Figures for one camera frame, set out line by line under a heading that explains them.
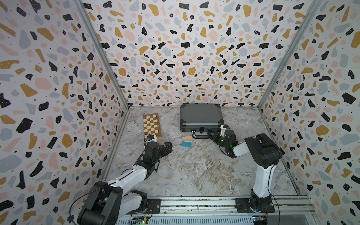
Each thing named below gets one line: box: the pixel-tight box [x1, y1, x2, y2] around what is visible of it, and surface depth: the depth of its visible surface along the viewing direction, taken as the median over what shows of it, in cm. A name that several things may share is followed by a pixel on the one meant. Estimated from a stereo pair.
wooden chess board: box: [142, 112, 163, 141], surface depth 108 cm
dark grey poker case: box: [179, 103, 225, 139], surface depth 105 cm
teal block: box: [181, 141, 192, 148], surface depth 100 cm
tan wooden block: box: [181, 135, 193, 141], surface depth 103 cm
